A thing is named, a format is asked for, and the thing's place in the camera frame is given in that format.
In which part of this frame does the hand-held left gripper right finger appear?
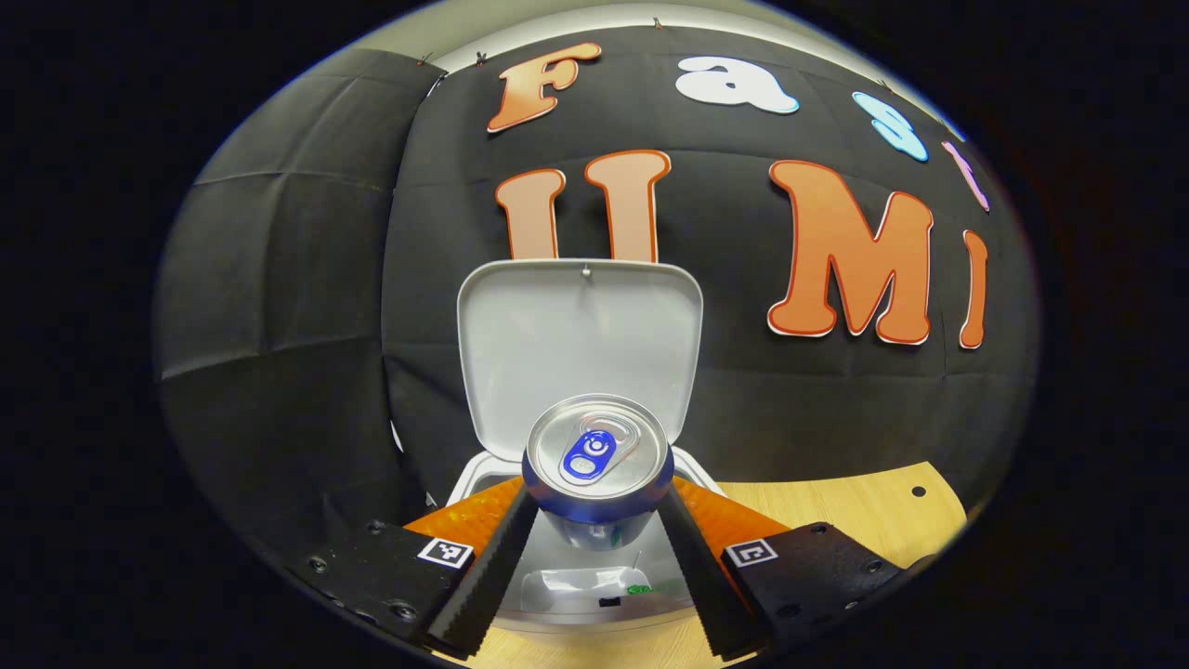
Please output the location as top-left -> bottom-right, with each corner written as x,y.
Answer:
658,479 -> 907,662

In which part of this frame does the wooden desktop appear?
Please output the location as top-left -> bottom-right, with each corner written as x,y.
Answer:
455,461 -> 969,669

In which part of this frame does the white desktop garbage bin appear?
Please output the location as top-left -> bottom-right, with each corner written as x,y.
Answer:
444,258 -> 735,637

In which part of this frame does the blue pop can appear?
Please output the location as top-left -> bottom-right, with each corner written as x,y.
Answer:
521,393 -> 676,552

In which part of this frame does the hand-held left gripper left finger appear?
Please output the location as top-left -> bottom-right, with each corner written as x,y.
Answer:
283,476 -> 540,661

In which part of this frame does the black backdrop cloth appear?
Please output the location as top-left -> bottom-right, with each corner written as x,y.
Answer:
153,23 -> 1041,558

